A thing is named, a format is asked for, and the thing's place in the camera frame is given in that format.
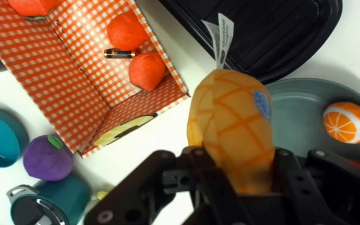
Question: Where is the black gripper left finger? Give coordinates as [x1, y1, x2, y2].
[84, 147, 253, 225]

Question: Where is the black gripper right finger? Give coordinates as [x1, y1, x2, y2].
[272, 147, 360, 225]

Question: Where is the orange pineapple plush toy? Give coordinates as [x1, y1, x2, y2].
[187, 11, 278, 196]

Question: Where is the orange checkered cardboard box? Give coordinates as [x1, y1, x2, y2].
[0, 0, 190, 158]

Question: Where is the yellow pineapple slice toy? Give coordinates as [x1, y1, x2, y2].
[92, 113, 159, 147]

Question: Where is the orange slice plush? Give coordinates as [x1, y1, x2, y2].
[323, 101, 360, 145]

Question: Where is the purple plush fruit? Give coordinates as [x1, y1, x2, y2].
[23, 133, 75, 182]

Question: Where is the red toy ball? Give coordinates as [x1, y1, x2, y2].
[128, 51, 168, 92]
[107, 10, 152, 52]

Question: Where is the black oven tray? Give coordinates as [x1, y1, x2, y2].
[159, 0, 344, 85]

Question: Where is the orange toy ball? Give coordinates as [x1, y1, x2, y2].
[8, 0, 60, 17]

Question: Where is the grey plate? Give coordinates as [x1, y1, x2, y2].
[265, 77, 360, 167]

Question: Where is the teal pot with lid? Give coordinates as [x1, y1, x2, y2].
[5, 173, 93, 225]

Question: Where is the black battery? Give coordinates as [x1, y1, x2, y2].
[104, 47, 138, 60]

